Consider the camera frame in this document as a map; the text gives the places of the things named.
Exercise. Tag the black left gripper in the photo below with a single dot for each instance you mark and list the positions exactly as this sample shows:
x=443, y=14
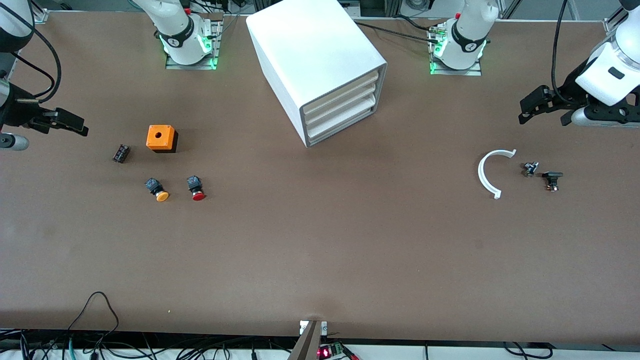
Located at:
x=566, y=93

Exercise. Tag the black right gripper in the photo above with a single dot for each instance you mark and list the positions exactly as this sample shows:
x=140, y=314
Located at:
x=16, y=113

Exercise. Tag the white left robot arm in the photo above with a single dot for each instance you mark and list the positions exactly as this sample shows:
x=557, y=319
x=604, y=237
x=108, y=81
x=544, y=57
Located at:
x=465, y=42

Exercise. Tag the yellow push button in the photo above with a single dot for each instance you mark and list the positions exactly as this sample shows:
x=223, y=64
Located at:
x=156, y=188

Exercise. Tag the red push button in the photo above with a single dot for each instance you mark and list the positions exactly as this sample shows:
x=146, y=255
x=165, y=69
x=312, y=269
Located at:
x=195, y=186

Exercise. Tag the white drawer cabinet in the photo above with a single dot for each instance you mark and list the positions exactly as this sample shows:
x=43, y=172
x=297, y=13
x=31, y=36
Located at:
x=310, y=45

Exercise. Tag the small black terminal block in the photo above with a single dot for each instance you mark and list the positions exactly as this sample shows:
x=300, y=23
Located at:
x=121, y=153

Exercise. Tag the small grey metal component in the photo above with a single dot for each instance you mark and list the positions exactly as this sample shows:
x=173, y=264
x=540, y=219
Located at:
x=530, y=169

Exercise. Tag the white curved plastic arc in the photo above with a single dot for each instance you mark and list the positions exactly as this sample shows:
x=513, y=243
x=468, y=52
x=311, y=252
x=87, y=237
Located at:
x=480, y=172

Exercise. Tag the orange box with hole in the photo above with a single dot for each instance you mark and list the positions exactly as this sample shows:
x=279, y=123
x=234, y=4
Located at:
x=160, y=137

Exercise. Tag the circuit board with red LED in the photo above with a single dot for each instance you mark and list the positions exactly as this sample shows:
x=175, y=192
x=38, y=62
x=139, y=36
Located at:
x=325, y=352

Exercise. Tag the black switch component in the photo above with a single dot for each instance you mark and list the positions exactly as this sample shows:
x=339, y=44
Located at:
x=552, y=176

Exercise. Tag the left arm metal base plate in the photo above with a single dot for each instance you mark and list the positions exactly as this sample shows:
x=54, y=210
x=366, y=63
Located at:
x=470, y=73

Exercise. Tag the aluminium frame profile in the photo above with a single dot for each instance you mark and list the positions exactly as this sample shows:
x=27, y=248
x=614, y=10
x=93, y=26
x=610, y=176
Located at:
x=612, y=22
x=40, y=15

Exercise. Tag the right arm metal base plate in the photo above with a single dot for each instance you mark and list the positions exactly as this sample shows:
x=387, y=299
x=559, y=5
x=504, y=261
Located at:
x=195, y=67

